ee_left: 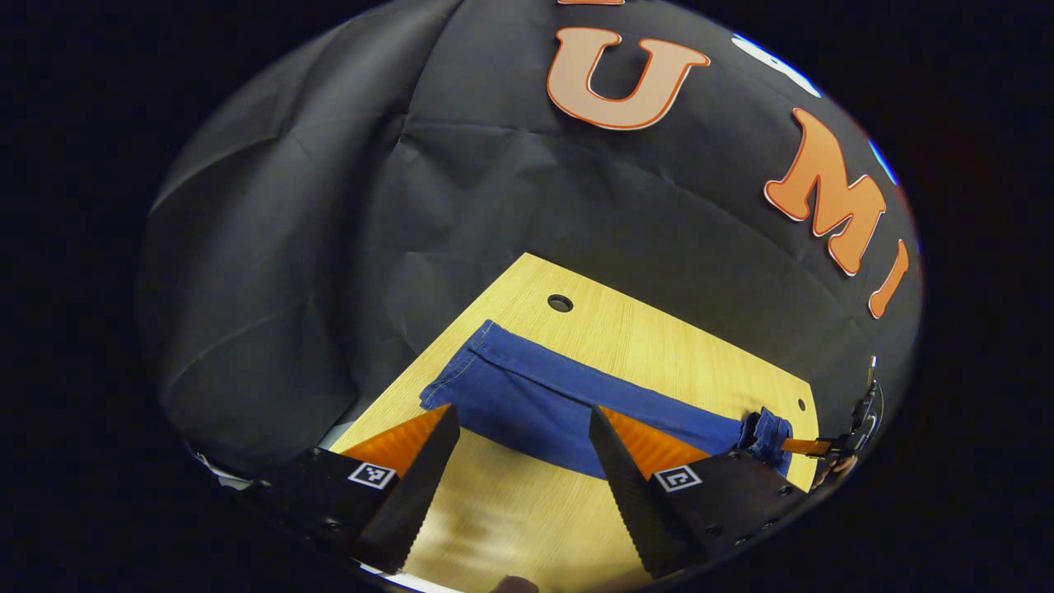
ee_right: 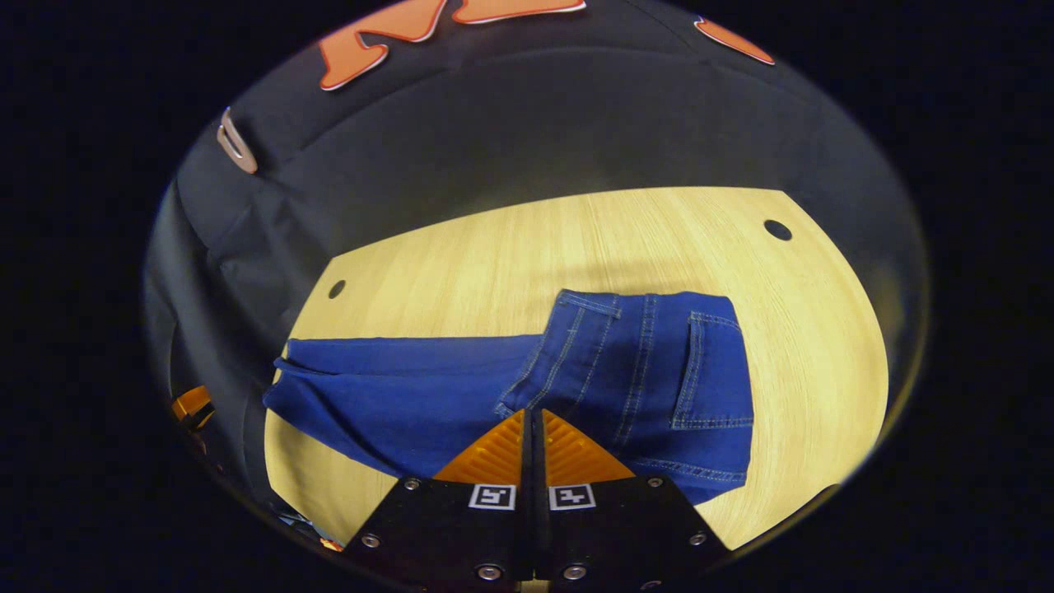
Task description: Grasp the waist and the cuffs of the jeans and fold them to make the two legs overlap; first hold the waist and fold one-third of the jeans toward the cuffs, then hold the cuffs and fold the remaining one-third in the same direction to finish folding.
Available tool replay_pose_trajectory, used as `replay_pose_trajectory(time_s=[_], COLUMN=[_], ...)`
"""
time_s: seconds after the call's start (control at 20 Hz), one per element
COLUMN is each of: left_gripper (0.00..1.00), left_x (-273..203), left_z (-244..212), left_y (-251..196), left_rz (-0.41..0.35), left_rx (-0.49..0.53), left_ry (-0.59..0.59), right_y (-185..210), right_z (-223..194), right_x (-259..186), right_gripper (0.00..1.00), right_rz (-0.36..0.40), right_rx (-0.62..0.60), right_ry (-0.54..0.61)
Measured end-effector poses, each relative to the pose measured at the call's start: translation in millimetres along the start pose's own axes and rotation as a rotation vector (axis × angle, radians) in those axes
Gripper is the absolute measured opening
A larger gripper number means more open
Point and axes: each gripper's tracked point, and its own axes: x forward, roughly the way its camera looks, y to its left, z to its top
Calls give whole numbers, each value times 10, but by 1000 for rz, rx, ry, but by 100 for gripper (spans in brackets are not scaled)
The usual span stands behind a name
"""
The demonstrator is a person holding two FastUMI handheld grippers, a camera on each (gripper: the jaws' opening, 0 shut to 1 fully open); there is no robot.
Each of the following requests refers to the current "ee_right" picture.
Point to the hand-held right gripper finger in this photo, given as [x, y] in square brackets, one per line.
[528, 494]
[539, 511]

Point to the blue jeans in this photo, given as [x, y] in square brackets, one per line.
[642, 371]

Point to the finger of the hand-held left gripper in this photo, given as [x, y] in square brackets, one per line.
[191, 403]

